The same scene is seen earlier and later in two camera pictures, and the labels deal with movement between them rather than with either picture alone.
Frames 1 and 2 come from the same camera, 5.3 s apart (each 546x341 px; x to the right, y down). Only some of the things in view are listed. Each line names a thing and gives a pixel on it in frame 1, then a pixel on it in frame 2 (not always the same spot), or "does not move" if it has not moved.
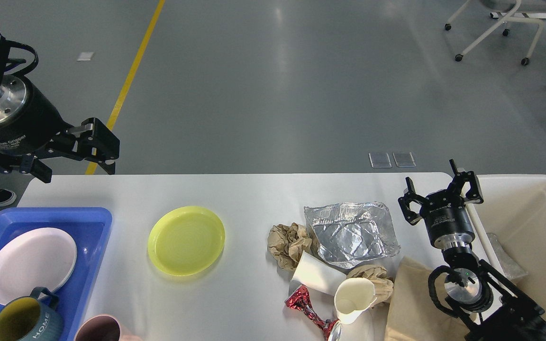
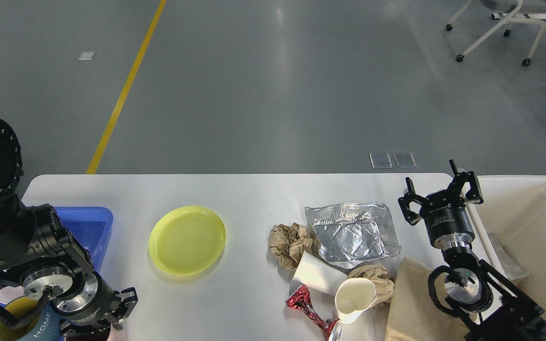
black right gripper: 444,213 does not move
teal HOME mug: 33,318 does not move
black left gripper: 21,120 to 87,303
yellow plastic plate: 186,240 does not move
